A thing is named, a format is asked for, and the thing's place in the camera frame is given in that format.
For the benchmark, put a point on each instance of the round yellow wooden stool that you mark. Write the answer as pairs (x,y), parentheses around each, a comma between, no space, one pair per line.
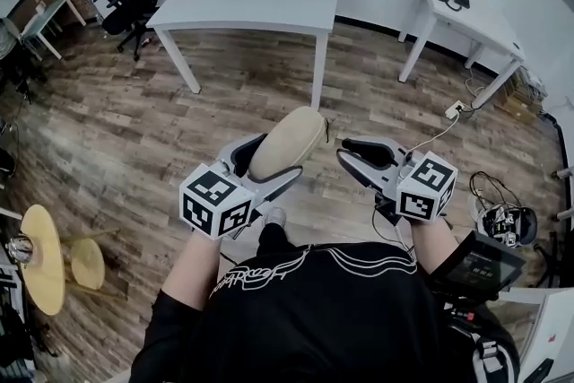
(88,262)

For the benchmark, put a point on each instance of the person's grey shoe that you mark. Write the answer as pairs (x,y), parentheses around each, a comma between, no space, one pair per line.
(273,217)

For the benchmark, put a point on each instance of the white side table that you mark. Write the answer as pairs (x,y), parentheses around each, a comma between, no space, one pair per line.
(556,327)

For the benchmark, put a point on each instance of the person's black printed t-shirt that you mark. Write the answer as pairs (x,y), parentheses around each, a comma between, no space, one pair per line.
(314,318)

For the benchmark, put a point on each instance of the person's right forearm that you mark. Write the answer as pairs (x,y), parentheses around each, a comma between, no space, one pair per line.
(432,242)

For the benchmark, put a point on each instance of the cardboard boxes under desk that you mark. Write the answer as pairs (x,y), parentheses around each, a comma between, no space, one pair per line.
(527,89)

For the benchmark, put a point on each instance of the person's left forearm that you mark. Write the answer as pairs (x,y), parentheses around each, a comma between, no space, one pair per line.
(193,269)

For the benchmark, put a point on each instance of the white power strip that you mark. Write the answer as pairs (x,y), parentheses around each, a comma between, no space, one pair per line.
(454,108)

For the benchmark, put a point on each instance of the narrow white table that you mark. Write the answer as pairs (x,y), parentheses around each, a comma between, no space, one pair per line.
(45,20)

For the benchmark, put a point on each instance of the beige oval pouch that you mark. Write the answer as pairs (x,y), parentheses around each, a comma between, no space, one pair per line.
(287,143)

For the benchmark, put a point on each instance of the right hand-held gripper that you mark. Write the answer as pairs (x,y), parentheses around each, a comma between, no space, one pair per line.
(423,193)

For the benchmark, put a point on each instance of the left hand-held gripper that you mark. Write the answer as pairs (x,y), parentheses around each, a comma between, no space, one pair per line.
(211,202)

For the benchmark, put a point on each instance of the black monitor screen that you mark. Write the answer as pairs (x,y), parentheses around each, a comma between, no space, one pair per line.
(484,267)

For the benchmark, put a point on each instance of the shiny metal object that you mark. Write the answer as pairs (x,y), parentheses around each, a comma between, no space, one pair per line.
(20,249)

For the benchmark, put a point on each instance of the small white desk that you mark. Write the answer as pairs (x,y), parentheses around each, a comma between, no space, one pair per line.
(475,22)

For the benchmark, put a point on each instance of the person's black trouser leg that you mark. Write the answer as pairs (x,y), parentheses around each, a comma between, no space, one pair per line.
(275,240)

